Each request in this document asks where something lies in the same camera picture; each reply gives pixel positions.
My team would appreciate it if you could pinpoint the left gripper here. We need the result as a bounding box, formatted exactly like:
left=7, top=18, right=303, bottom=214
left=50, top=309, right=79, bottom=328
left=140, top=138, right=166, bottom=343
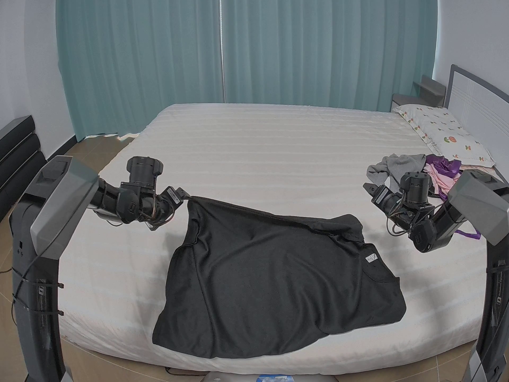
left=154, top=186, right=185, bottom=223

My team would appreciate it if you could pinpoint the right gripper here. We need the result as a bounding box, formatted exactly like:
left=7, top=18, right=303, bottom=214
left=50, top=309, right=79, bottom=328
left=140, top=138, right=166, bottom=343
left=363, top=181, right=403, bottom=216

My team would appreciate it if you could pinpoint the black T-shirt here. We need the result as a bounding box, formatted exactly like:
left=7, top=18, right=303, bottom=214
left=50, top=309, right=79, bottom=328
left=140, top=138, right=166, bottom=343
left=152, top=195, right=407, bottom=360

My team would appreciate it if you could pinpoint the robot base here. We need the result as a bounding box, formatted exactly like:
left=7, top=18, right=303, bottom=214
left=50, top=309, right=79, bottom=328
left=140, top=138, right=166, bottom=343
left=203, top=372, right=297, bottom=382

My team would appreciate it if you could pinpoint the pile of clothes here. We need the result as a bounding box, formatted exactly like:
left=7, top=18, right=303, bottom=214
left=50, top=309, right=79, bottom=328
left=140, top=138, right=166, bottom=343
left=422, top=154, right=482, bottom=242

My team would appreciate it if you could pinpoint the bed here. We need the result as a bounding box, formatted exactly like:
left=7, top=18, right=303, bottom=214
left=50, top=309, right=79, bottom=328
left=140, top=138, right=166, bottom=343
left=59, top=64, right=509, bottom=376

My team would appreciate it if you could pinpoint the grey garment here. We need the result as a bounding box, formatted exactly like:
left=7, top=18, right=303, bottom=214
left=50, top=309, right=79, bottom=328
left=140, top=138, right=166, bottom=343
left=366, top=154, right=428, bottom=192

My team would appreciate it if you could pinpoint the white printed pillow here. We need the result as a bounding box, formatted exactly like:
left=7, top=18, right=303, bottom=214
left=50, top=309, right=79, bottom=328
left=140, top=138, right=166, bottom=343
left=392, top=104, right=497, bottom=168

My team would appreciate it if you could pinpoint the grey bedside table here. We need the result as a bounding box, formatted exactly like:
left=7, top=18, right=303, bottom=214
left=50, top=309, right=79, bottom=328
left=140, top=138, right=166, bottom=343
left=392, top=75, right=447, bottom=112

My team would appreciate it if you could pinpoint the blue-green curtain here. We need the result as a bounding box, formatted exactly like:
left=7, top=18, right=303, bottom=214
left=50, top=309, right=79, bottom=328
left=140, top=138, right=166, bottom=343
left=219, top=0, right=438, bottom=113
left=56, top=0, right=225, bottom=142

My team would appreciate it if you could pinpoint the black cable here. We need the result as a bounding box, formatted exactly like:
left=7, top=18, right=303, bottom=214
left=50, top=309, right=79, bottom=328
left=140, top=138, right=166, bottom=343
left=165, top=366, right=209, bottom=376
left=387, top=212, right=413, bottom=237

